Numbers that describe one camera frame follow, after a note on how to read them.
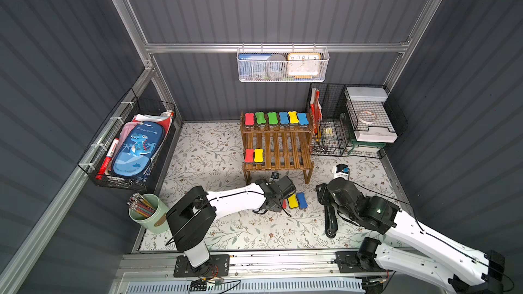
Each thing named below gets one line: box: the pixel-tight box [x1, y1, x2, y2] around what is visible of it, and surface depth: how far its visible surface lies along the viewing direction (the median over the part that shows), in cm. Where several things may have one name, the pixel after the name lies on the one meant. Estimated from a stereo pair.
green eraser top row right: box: [266, 111, 279, 125], surface depth 84 cm
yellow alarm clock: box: [286, 52, 322, 79], surface depth 90 cm
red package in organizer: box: [309, 87, 323, 135], surface depth 114 cm
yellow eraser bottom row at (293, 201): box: [287, 193, 299, 209], surface depth 91 cm
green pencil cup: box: [128, 193, 171, 235], surface depth 75 cm
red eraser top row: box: [244, 112, 255, 128], surface depth 84 cm
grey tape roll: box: [266, 53, 288, 79], surface depth 89 cm
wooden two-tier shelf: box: [240, 110, 316, 186], surface depth 88 cm
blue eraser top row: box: [296, 112, 310, 128], surface depth 84 cm
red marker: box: [95, 138, 120, 180], surface depth 66 cm
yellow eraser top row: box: [287, 110, 300, 126], surface depth 84 cm
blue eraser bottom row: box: [296, 191, 308, 209], surface depth 90 cm
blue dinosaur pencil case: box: [112, 121, 165, 178], surface depth 66 cm
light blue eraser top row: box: [278, 111, 290, 125], surface depth 85 cm
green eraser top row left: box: [254, 111, 267, 124], surface depth 85 cm
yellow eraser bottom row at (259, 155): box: [254, 148, 264, 163], surface depth 87 cm
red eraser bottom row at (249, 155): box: [245, 148, 255, 163], surface depth 88 cm
